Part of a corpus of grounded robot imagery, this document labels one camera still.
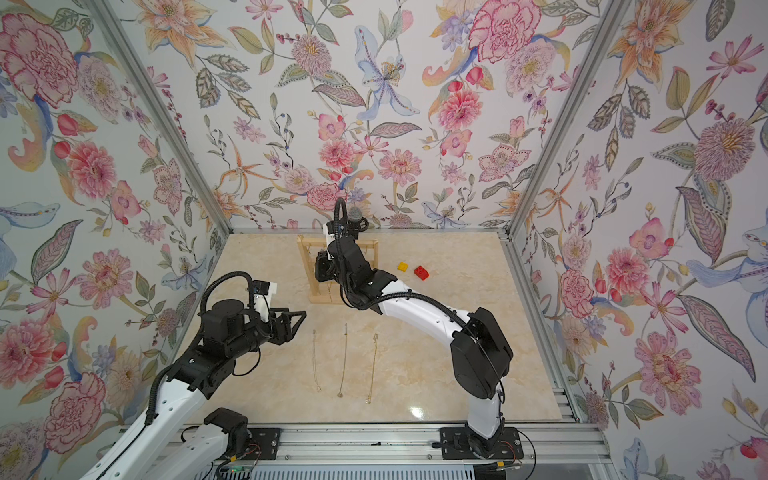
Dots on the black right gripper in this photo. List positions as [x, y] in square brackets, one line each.
[327, 266]

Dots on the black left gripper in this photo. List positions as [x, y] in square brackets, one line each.
[287, 331]

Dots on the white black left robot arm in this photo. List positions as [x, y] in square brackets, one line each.
[236, 319]

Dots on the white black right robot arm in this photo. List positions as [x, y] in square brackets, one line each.
[480, 353]

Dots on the wooden jewelry display stand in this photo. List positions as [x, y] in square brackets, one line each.
[358, 259]

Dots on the red toy brick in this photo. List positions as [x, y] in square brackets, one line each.
[421, 273]

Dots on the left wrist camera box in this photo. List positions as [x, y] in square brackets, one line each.
[261, 293]

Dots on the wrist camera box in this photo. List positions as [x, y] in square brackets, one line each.
[330, 232]
[261, 293]

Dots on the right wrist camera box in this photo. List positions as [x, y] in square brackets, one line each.
[330, 232]

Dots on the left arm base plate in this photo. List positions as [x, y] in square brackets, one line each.
[255, 444]

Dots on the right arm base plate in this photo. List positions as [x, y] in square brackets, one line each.
[461, 443]

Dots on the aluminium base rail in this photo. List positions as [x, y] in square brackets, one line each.
[404, 451]

